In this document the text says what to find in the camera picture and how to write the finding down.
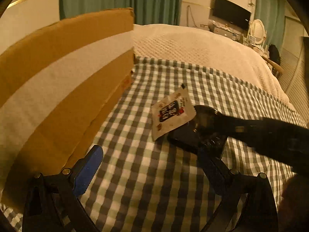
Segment grey television cabinet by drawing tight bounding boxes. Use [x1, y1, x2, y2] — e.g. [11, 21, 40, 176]
[208, 19, 244, 43]

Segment black television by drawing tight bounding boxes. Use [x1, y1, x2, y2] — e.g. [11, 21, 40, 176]
[214, 0, 251, 31]

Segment brown cardboard box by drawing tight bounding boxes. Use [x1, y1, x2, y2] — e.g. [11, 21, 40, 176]
[0, 7, 136, 213]

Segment white louvred wardrobe doors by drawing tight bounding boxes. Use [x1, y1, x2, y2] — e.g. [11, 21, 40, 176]
[278, 16, 309, 107]

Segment white sauce packet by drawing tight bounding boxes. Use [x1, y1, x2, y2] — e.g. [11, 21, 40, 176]
[151, 83, 196, 141]

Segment wooden chair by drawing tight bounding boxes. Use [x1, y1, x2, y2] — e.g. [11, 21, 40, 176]
[262, 55, 284, 79]

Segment grey checkered cloth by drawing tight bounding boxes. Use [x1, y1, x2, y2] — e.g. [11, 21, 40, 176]
[0, 57, 309, 232]

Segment narrow green curtain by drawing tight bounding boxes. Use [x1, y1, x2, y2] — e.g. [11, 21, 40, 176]
[255, 0, 286, 44]

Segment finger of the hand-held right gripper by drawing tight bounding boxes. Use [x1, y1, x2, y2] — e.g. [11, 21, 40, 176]
[194, 105, 266, 150]

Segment black backpack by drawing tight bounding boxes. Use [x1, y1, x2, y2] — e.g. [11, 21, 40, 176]
[268, 44, 281, 66]

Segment wide green curtain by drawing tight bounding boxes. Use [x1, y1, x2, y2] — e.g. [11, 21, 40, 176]
[59, 0, 184, 27]

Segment white oval mirror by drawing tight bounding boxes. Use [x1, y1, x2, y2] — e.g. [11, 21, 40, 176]
[249, 19, 268, 46]

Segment cream quilted blanket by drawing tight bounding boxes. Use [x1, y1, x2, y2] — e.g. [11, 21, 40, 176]
[133, 24, 296, 112]

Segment white dressing desk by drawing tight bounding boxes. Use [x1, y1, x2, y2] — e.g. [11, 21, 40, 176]
[244, 39, 268, 56]

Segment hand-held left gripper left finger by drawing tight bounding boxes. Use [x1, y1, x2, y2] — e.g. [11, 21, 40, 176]
[22, 144, 104, 232]

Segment black case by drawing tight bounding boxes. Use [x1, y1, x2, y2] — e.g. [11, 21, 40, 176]
[167, 122, 228, 159]

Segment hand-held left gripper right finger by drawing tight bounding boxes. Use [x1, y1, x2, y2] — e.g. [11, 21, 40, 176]
[198, 150, 278, 232]

